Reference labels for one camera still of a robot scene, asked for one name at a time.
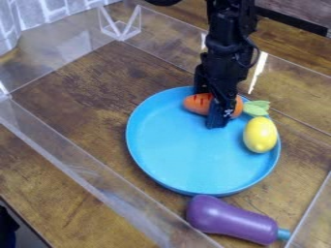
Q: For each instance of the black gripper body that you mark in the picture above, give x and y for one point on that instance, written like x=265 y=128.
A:
x=229 y=57

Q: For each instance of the white patterned curtain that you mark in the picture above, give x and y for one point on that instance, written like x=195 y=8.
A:
x=25 y=14

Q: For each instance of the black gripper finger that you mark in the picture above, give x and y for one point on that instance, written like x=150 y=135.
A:
x=202 y=85
x=221 y=112

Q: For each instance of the purple toy eggplant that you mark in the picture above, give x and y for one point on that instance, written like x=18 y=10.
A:
x=214 y=216

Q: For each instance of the yellow toy lemon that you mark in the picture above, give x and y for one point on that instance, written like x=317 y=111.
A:
x=261 y=135

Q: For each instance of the blue round tray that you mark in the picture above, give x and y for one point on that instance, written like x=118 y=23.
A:
x=190 y=159

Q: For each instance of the clear acrylic enclosure wall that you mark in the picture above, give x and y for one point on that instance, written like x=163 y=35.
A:
x=71 y=84

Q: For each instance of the orange toy carrot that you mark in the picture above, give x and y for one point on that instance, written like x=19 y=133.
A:
x=198 y=104

